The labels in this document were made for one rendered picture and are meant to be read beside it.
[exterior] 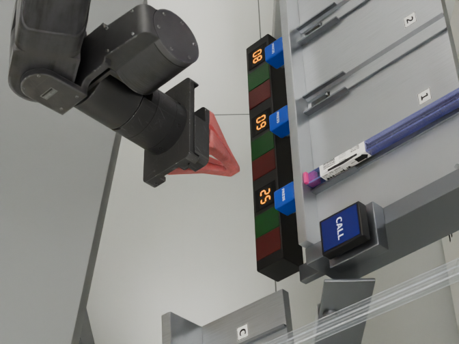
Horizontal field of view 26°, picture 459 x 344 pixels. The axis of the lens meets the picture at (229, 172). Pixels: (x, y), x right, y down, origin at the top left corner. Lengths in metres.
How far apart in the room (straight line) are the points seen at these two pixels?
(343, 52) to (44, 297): 0.44
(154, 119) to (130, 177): 1.04
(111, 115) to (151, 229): 0.99
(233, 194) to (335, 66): 0.84
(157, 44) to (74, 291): 0.38
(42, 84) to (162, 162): 0.15
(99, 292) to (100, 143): 0.62
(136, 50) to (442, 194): 0.31
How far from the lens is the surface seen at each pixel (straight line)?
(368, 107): 1.08
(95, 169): 1.25
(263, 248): 1.11
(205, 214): 1.92
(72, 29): 0.85
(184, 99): 0.99
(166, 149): 0.97
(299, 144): 1.09
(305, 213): 1.04
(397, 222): 0.97
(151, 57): 0.88
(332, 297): 0.99
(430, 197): 0.95
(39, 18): 0.84
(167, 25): 0.90
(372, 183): 1.02
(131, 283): 1.85
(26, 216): 1.22
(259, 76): 1.26
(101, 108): 0.93
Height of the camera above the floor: 1.59
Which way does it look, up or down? 53 degrees down
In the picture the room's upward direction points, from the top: straight up
